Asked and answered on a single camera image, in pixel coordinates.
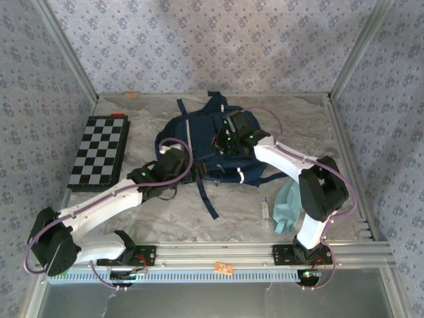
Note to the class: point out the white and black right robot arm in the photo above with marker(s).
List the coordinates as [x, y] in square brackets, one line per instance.
[281, 159]

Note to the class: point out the grey metal panel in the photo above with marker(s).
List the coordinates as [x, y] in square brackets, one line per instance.
[212, 301]

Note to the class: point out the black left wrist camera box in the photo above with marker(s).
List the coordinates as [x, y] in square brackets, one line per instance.
[174, 164]

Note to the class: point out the small orange table label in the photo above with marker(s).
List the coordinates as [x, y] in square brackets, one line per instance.
[131, 95]

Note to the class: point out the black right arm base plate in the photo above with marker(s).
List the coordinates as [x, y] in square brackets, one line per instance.
[281, 255]

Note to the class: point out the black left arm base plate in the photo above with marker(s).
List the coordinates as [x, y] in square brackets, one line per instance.
[145, 255]

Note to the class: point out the black controller board plate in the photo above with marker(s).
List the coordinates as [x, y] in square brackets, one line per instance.
[127, 276]
[309, 276]

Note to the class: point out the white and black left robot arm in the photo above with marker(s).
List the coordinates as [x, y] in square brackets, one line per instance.
[109, 198]

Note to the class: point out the orange label on rail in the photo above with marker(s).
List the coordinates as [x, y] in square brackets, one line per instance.
[223, 267]

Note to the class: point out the black and grey chessboard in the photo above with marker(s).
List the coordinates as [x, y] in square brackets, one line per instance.
[96, 152]

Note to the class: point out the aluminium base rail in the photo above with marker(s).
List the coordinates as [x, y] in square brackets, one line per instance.
[212, 251]

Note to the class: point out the navy blue backpack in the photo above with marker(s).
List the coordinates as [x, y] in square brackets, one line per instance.
[198, 132]

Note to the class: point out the light blue face mask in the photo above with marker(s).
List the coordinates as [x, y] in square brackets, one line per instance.
[283, 208]

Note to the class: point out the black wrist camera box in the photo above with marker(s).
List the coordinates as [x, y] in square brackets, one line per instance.
[174, 164]
[242, 122]

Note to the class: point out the aluminium frame post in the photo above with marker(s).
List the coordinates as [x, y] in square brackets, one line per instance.
[69, 56]
[357, 56]

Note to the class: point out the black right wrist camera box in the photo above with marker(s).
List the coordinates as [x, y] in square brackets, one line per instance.
[242, 122]

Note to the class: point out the small tube in clear packet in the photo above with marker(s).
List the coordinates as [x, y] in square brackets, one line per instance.
[265, 210]

